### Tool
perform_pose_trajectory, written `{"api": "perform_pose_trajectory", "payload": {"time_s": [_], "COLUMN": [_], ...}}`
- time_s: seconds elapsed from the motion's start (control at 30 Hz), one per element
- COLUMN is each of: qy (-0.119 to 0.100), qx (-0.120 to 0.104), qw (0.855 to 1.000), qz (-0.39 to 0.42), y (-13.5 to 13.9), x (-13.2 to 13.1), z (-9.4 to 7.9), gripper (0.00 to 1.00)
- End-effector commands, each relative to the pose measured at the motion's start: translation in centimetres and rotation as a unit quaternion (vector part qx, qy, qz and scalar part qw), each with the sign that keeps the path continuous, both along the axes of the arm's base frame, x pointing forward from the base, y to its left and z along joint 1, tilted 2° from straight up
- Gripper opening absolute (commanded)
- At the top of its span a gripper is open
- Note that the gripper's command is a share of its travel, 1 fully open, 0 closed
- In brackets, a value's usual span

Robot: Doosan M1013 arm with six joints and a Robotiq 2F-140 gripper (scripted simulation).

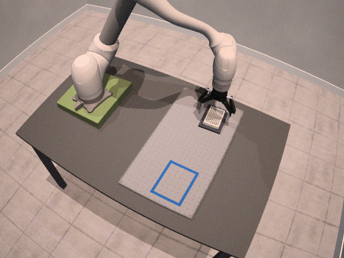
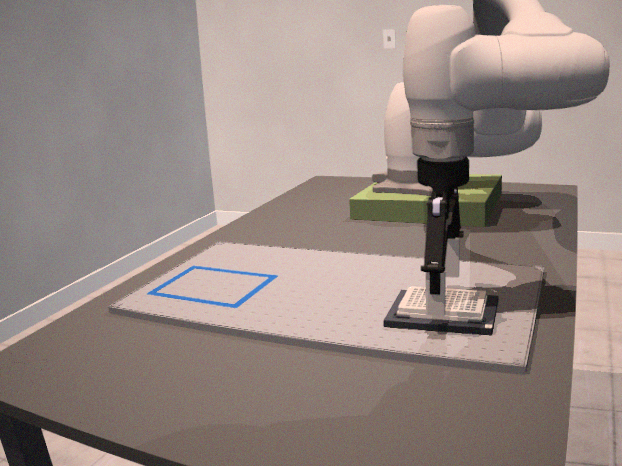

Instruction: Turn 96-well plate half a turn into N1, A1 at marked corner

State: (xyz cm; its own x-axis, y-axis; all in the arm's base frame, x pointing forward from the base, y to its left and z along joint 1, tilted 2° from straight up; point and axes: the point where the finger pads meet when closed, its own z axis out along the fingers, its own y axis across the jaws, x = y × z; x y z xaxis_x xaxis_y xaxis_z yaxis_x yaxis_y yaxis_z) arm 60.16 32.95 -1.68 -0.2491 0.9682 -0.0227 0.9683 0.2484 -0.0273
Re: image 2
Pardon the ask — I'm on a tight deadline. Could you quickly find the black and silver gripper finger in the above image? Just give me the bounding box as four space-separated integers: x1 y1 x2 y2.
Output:
421 197 456 316
444 194 464 278

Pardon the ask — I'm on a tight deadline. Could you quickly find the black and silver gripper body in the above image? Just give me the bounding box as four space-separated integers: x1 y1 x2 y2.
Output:
417 157 469 220

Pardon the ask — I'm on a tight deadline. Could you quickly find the blue tape outline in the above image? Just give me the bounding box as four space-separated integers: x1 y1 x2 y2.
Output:
147 266 278 308

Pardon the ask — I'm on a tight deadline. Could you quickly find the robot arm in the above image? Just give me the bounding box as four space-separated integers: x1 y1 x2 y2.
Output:
372 0 610 196

